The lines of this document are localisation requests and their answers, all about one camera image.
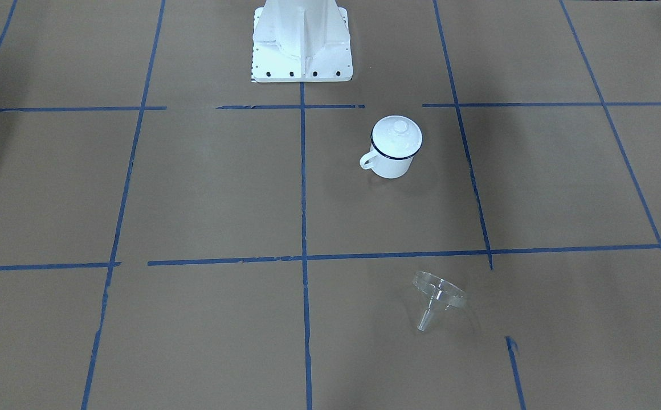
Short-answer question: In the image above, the white enamel mug lid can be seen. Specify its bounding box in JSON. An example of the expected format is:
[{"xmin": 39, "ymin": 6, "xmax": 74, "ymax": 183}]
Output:
[{"xmin": 370, "ymin": 115, "xmax": 423, "ymax": 160}]

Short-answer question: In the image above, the white enamel mug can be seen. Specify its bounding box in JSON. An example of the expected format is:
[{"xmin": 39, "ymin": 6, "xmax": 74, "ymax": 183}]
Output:
[{"xmin": 359, "ymin": 115, "xmax": 423, "ymax": 179}]

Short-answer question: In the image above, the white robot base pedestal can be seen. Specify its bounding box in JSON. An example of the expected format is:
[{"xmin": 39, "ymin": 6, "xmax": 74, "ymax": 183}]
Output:
[{"xmin": 251, "ymin": 1, "xmax": 354, "ymax": 83}]

